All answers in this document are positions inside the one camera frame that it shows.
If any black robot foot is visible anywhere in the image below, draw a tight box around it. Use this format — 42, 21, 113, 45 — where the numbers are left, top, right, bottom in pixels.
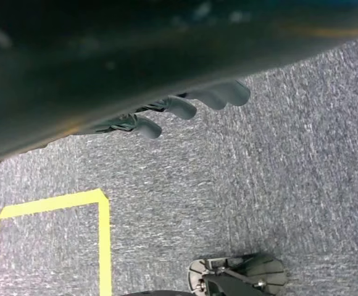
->
187, 253, 288, 296

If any yellow floor tape square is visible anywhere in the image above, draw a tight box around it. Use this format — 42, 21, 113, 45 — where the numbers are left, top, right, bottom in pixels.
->
0, 188, 113, 296

